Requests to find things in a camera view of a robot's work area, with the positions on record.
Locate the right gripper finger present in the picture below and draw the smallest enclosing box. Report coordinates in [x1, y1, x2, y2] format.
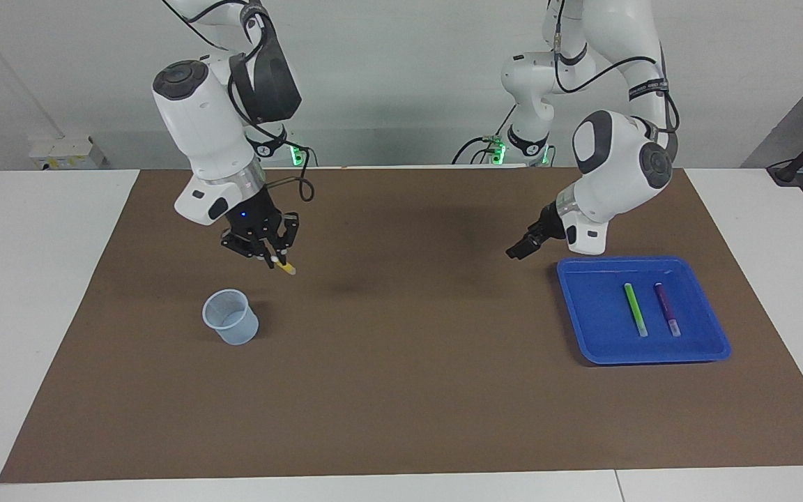
[273, 213, 300, 267]
[220, 234, 271, 262]

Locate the green highlighter pen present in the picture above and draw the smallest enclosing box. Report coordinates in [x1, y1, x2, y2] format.
[623, 282, 649, 338]

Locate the purple highlighter pen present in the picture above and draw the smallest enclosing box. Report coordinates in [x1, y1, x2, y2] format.
[654, 282, 682, 338]

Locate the translucent plastic cup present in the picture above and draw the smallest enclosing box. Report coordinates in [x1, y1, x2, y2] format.
[202, 289, 260, 346]

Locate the blue plastic tray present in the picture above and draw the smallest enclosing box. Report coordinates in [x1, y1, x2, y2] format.
[557, 256, 732, 365]

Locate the brown table mat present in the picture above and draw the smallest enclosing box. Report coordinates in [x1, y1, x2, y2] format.
[0, 166, 803, 484]

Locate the black base cable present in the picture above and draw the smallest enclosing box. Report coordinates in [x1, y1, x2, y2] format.
[452, 103, 517, 166]

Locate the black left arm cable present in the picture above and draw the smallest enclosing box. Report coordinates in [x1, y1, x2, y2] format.
[551, 0, 681, 151]

